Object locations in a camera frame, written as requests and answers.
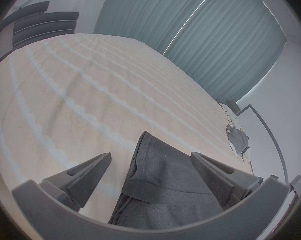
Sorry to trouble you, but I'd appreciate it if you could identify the bed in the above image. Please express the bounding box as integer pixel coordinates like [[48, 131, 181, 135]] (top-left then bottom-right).
[[0, 33, 289, 224]]

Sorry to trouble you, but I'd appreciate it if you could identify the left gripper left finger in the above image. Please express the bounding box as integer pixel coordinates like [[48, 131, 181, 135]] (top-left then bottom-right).
[[42, 152, 112, 209]]

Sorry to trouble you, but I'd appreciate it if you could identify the grey white-trimmed garment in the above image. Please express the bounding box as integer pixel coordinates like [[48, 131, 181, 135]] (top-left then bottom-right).
[[227, 124, 249, 154]]

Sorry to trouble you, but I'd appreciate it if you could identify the grey bedside table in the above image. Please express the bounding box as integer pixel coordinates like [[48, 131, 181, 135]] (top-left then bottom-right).
[[215, 98, 238, 112]]

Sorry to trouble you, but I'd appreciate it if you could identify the white printed pillow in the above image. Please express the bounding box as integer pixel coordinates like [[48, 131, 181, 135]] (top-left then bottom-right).
[[219, 103, 241, 129]]

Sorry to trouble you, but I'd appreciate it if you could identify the black chest of drawers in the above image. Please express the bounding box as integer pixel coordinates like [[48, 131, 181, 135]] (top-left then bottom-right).
[[0, 0, 79, 64]]

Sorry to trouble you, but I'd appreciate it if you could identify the white garment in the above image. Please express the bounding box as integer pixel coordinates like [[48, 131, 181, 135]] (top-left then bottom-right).
[[240, 146, 252, 162]]

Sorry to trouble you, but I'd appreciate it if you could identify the blue-green curtain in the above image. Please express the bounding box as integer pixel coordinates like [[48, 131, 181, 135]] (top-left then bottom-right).
[[164, 0, 287, 104], [93, 0, 222, 56]]

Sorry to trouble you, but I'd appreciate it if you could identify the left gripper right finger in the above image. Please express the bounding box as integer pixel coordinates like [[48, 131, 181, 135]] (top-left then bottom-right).
[[190, 151, 263, 211]]

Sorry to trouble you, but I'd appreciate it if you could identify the black T-shirt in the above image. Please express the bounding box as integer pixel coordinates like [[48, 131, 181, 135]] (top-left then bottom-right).
[[108, 131, 224, 230]]

